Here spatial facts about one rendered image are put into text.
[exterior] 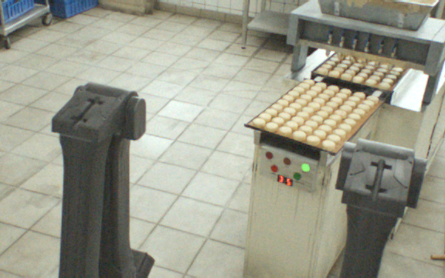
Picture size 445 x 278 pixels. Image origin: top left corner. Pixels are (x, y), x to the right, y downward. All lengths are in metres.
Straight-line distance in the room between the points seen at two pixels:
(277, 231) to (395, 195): 1.84
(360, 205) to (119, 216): 0.45
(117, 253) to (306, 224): 1.51
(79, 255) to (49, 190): 2.66
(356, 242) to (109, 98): 0.42
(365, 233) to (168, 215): 2.60
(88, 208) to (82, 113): 0.15
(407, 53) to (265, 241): 1.10
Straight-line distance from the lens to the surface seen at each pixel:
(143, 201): 3.44
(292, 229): 2.53
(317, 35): 2.98
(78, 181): 0.89
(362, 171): 0.77
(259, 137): 2.33
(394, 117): 2.90
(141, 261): 1.20
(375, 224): 0.76
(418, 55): 2.86
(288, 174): 2.35
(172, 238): 3.16
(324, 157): 2.25
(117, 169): 0.97
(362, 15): 2.87
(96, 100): 0.91
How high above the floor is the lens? 2.01
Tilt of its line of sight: 29 degrees down
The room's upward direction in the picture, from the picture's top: 4 degrees clockwise
